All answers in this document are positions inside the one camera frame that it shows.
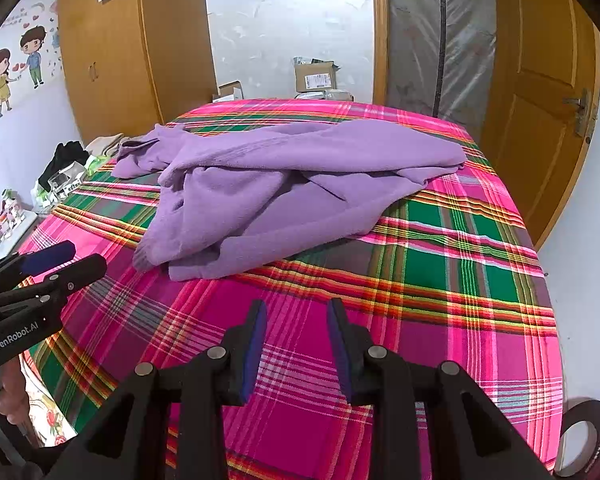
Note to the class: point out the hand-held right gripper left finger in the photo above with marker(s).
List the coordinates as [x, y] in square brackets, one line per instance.
[255, 355]

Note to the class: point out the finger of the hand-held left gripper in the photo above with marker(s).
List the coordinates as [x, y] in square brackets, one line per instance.
[50, 255]
[80, 271]

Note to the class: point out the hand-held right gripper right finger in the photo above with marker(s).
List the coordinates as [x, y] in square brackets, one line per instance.
[339, 355]

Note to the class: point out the purple sweater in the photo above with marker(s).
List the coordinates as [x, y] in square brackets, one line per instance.
[280, 180]

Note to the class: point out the black clothes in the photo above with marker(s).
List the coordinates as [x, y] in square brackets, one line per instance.
[65, 157]

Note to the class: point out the beige folded clothes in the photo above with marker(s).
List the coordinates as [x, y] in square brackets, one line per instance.
[105, 144]

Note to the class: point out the person's left hand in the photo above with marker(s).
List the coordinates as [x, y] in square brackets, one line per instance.
[12, 395]

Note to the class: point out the small items on cabinet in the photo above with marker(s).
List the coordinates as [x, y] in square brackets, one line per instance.
[5, 215]

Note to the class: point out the small tissue packets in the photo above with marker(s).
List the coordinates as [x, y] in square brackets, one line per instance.
[42, 195]

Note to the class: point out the green white medicine box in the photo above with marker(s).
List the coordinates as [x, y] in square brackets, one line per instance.
[67, 187]

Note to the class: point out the floral blanket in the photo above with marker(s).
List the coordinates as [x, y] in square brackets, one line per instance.
[50, 410]

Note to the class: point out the clear glass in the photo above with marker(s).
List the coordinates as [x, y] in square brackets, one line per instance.
[60, 172]

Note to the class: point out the green tissue pack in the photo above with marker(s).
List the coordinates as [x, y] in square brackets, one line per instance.
[97, 164]

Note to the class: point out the pink green plaid bed sheet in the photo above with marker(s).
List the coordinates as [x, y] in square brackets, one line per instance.
[455, 310]

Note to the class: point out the wooden wardrobe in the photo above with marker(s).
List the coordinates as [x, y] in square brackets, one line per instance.
[115, 60]

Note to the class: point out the tall white box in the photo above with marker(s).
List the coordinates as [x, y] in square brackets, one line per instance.
[230, 91]

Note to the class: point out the black tape roll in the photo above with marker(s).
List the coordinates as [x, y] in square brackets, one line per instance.
[587, 402]

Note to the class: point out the grey parcel bags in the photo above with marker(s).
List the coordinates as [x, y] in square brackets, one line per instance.
[330, 95]

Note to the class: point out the brown cardboard box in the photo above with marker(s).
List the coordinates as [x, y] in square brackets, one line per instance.
[315, 80]

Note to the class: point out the clear plastic zipper curtain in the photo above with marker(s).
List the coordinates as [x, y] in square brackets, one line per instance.
[420, 35]

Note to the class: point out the wooden door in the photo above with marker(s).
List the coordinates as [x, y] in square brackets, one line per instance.
[530, 85]

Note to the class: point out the cartoon wall sticker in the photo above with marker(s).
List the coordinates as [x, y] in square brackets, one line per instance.
[0, 80]

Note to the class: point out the wooden door frame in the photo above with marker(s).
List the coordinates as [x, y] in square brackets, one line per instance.
[380, 35]

